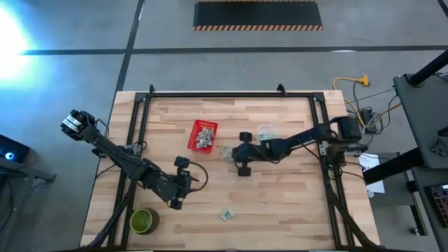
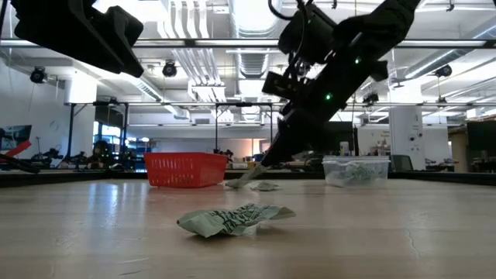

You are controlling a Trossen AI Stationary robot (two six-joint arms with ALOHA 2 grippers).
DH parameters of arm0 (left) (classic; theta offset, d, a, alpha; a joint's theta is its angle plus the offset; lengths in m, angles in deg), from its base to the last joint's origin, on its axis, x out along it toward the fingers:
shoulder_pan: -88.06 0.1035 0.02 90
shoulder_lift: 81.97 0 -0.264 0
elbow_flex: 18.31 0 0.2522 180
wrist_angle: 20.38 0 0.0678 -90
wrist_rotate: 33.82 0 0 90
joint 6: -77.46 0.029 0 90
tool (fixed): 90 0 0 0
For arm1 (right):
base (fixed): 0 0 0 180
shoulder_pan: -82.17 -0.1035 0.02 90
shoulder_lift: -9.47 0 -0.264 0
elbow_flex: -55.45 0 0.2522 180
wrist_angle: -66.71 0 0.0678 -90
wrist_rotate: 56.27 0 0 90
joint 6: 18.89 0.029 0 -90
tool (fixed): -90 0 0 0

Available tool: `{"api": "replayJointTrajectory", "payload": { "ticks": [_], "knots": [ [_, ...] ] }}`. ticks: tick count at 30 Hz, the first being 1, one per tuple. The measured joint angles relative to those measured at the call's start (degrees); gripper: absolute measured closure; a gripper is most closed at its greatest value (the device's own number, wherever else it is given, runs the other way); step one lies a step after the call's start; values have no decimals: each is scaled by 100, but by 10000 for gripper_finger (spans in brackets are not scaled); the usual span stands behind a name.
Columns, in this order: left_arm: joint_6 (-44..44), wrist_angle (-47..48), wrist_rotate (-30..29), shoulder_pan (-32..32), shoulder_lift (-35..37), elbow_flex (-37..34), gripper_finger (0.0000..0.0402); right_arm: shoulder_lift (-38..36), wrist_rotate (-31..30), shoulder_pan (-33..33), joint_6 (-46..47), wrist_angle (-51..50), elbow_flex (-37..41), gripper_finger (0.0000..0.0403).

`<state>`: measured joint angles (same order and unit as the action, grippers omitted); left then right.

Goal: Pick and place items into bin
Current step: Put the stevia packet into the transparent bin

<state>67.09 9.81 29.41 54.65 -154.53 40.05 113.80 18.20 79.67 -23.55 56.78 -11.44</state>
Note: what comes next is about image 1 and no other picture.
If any black hazard-striped floor mat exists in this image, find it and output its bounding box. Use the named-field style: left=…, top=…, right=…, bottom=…
left=192, top=0, right=324, bottom=32

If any clear plastic container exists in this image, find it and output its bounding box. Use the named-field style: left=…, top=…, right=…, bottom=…
left=258, top=124, right=281, bottom=141

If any black keyboard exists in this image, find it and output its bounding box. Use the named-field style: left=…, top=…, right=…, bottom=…
left=424, top=183, right=448, bottom=228

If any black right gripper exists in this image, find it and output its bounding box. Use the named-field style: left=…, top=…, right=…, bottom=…
left=229, top=131, right=281, bottom=177

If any dark grey desk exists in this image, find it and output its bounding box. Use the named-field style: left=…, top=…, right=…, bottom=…
left=392, top=72, right=448, bottom=169

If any black device blue light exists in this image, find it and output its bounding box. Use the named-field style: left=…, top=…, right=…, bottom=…
left=0, top=134, right=31, bottom=165

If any black aluminium table frame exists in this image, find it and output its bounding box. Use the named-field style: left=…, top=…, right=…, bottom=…
left=83, top=83, right=378, bottom=252

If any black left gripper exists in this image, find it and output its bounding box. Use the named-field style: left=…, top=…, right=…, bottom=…
left=159, top=156, right=201, bottom=211

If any green bowl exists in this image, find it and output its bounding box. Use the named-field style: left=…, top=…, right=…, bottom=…
left=129, top=208, right=160, bottom=235

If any black metal pole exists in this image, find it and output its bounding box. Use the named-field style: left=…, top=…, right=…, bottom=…
left=408, top=50, right=448, bottom=87

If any white paper sheet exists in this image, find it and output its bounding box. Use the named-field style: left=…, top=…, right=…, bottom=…
left=358, top=153, right=386, bottom=195

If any yellow extension cord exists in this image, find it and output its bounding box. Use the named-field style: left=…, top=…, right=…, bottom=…
left=332, top=74, right=370, bottom=123

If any black power strip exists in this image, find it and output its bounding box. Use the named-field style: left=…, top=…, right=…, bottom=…
left=360, top=107, right=378, bottom=134

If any black left wrist camera cable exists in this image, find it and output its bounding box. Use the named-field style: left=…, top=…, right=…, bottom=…
left=188, top=161, right=209, bottom=193

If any red plastic slotted basket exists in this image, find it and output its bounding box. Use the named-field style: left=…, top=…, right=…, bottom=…
left=187, top=119, right=219, bottom=154

